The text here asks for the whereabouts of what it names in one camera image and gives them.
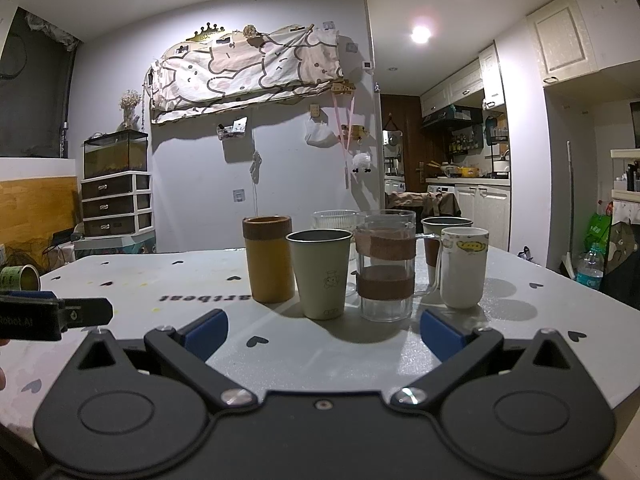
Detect pink ribbon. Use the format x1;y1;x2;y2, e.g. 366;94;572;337
332;91;364;189

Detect wooden board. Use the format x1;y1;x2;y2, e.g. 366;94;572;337
0;174;82;250

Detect green metal cup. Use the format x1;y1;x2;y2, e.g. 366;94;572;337
0;264;41;294

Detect green bag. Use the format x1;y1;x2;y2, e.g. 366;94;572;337
584;212;614;247

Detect dark wooden door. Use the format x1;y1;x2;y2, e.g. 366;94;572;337
380;93;427;197

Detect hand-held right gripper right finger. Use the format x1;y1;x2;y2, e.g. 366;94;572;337
390;308;577;415

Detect glass fish tank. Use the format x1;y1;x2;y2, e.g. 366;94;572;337
83;129;150;180

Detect white hanging bag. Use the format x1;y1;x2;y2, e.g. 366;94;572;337
304;117;337;149

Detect orange bamboo cup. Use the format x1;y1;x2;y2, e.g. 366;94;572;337
242;215;296;304

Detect ribbed glass cup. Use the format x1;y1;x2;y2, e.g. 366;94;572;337
312;209;359;262

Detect printed blanket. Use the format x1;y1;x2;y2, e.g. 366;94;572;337
149;24;344;125

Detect dried flower bouquet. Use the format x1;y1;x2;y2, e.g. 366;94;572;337
118;89;142;132

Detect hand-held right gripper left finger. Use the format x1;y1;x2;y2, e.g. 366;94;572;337
75;309;259;417

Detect pale green cup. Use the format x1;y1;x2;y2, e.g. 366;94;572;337
285;228;354;320

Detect plastic drawer unit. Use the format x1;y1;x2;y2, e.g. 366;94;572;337
79;171;154;239

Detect gold crown decoration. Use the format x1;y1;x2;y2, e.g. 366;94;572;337
187;22;224;44

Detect spice rack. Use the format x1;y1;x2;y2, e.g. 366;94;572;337
448;129;484;157

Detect white mug with yellow print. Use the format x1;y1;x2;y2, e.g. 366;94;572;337
439;226;490;310

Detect row of cream wall cabinets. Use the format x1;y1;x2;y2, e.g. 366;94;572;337
419;42;506;118

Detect plastic water bottle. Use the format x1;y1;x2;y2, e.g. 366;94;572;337
577;242;605;291

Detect cream upper cabinet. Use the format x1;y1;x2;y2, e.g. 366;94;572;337
525;0;601;84

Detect cat print cloth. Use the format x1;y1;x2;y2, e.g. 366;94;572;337
602;199;640;297

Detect glass mug with cork bands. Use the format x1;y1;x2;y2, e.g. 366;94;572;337
353;209;444;323

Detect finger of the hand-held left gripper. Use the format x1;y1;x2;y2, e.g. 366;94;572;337
59;297;114;332

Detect white kitchen base cabinet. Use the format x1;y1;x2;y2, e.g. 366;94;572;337
452;182;512;254

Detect metal cup with brown sleeve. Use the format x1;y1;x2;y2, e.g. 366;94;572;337
421;216;474;286

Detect chair with brown cloth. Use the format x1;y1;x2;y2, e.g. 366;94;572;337
387;190;462;224

